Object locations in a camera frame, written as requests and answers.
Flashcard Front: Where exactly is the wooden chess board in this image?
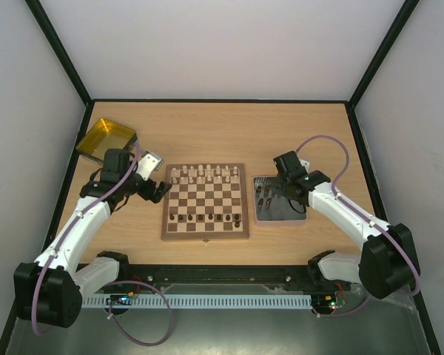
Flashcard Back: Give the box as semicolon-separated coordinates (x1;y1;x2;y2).
161;163;250;241

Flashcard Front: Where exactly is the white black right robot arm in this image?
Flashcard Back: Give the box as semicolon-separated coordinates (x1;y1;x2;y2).
273;151;420;299

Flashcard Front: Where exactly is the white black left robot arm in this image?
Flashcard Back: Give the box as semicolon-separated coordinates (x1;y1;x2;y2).
13;149;172;334

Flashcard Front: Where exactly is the left control circuit board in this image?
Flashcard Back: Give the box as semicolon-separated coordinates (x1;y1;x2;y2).
104;292;138;306

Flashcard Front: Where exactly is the control circuit board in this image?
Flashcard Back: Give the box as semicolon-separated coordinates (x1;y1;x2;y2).
311;294;346;310
104;292;138;306

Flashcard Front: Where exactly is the right control circuit board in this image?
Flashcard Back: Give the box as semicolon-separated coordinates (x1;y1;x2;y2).
311;294;346;310

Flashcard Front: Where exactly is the silver metal tin tray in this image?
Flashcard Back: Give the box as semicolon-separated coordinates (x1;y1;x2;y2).
252;176;307;226

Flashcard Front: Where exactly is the yellow metal tin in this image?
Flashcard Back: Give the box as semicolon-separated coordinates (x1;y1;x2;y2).
76;118;137;165

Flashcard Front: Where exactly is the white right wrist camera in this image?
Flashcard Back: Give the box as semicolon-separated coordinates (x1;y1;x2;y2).
299;159;310;170

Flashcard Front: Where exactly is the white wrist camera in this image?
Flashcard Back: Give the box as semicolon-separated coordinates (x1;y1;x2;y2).
136;152;164;180
299;159;310;170

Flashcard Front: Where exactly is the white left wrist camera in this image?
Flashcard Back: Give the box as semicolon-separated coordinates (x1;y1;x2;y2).
136;152;164;180

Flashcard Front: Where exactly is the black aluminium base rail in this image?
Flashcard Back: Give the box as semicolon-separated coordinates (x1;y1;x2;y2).
24;263;415;293

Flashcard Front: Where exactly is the white slotted cable duct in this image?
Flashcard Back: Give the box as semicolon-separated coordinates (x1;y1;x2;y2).
82;294;312;309

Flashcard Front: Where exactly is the black enclosure frame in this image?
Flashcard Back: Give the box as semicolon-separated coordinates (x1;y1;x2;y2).
0;1;441;354

